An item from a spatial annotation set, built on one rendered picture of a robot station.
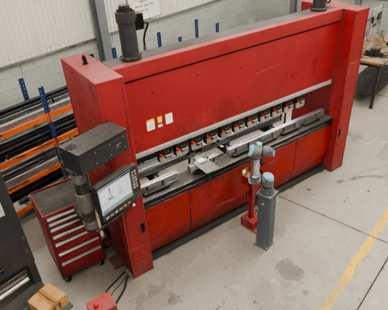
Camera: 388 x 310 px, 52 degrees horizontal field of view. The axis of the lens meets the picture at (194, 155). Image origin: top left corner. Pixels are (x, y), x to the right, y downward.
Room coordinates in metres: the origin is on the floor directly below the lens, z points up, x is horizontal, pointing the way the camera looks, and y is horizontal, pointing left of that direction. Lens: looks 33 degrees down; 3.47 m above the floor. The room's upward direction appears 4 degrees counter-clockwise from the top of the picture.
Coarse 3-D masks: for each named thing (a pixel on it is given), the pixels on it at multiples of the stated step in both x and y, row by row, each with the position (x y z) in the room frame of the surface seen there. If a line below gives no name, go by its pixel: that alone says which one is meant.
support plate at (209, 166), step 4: (208, 160) 3.73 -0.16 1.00; (196, 164) 3.66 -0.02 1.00; (200, 164) 3.65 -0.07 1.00; (204, 164) 3.65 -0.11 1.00; (208, 164) 3.64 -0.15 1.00; (212, 164) 3.64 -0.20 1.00; (200, 168) 3.58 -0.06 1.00; (204, 168) 3.58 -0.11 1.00; (208, 168) 3.57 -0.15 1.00; (212, 168) 3.57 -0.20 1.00; (216, 168) 3.56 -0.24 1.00; (204, 172) 3.50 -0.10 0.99; (208, 172) 3.49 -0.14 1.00
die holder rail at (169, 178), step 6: (168, 174) 3.55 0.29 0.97; (174, 174) 3.55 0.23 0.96; (156, 180) 3.45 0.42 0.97; (162, 180) 3.50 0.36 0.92; (168, 180) 3.51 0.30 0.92; (174, 180) 3.54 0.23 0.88; (144, 186) 3.35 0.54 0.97; (150, 186) 3.39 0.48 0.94; (156, 186) 3.43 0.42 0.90; (144, 192) 3.34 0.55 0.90
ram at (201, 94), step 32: (320, 32) 4.70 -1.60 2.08; (192, 64) 3.72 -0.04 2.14; (224, 64) 3.92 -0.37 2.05; (256, 64) 4.16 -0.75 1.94; (288, 64) 4.43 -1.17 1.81; (320, 64) 4.74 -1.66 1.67; (128, 96) 3.33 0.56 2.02; (160, 96) 3.50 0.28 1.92; (192, 96) 3.70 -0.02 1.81; (224, 96) 3.92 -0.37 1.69; (256, 96) 4.16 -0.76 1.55; (160, 128) 3.48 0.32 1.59; (192, 128) 3.68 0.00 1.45
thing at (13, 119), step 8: (64, 88) 4.99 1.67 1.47; (48, 96) 4.82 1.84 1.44; (56, 96) 4.74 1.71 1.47; (64, 96) 4.76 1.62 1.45; (16, 104) 4.54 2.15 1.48; (24, 104) 4.57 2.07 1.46; (32, 104) 4.53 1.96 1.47; (40, 104) 4.52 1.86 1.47; (48, 104) 4.56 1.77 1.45; (56, 104) 4.49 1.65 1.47; (64, 104) 4.56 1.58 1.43; (0, 112) 4.34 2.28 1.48; (8, 112) 4.42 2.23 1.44; (16, 112) 4.34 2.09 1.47; (24, 112) 4.36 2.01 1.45; (32, 112) 4.30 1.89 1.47; (40, 112) 4.32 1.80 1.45; (0, 120) 4.14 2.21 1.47; (8, 120) 4.20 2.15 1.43; (16, 120) 4.12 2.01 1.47; (24, 120) 4.17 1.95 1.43; (0, 128) 3.96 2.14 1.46; (8, 128) 4.02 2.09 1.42
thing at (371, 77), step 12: (372, 12) 7.93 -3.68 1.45; (372, 24) 8.02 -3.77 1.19; (372, 36) 8.16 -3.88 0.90; (372, 48) 7.00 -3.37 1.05; (384, 48) 7.38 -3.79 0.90; (360, 60) 6.83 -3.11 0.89; (372, 60) 6.77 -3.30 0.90; (384, 60) 6.74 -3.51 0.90; (360, 72) 7.78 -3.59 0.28; (372, 72) 7.74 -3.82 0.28; (384, 72) 7.69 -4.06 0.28; (360, 84) 7.15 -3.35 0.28; (372, 84) 7.12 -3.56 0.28; (384, 84) 7.08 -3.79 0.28; (372, 96) 6.65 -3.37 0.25; (372, 108) 6.64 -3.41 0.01
